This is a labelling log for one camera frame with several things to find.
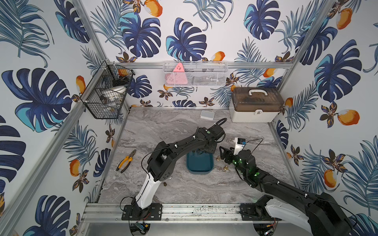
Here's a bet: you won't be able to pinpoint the teal plastic storage box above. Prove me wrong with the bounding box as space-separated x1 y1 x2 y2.
186 151 214 175

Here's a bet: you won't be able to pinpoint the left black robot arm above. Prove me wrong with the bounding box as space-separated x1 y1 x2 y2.
135 124 225 209

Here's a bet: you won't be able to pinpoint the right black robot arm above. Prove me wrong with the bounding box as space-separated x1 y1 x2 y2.
219 147 353 236

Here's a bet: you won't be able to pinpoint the small white square box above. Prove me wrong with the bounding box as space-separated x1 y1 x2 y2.
200 110 215 121

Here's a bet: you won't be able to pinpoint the white box with brown lid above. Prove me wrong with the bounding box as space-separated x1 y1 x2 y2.
229 87 284 123

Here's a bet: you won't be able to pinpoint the pink triangle item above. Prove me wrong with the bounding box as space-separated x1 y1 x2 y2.
166 63 188 86

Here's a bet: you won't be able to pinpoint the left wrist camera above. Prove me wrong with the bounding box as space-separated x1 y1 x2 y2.
207 124 225 140

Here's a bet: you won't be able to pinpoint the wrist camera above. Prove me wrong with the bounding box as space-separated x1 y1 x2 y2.
207 124 225 140
233 138 246 155

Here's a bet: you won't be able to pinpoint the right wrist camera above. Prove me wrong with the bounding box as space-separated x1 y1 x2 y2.
233 138 246 155

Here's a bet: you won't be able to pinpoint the clear wall shelf basket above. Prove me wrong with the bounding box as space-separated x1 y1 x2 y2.
162 62 228 87

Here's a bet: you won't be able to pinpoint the yellow handled pliers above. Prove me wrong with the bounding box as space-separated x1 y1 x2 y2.
116 149 136 173

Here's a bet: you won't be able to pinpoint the black wire basket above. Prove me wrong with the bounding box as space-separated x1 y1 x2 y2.
80 61 135 120

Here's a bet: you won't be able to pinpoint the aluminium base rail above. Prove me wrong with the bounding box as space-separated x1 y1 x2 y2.
81 202 322 224

